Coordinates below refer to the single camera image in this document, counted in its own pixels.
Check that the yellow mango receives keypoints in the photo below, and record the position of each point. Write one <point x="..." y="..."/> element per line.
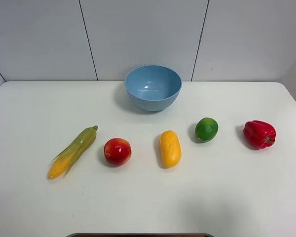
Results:
<point x="170" y="149"/>

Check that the red apple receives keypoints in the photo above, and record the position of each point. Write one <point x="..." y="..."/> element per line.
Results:
<point x="117" y="151"/>

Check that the green lime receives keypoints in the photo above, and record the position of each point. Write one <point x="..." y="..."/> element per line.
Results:
<point x="206" y="129"/>

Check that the blue plastic bowl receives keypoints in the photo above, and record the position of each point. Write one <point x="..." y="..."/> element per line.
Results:
<point x="153" y="88"/>

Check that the corn cob with husk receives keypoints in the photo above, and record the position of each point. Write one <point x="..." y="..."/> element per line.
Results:
<point x="66" y="159"/>

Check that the red bell pepper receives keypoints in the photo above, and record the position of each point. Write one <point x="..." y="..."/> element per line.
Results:
<point x="259" y="134"/>

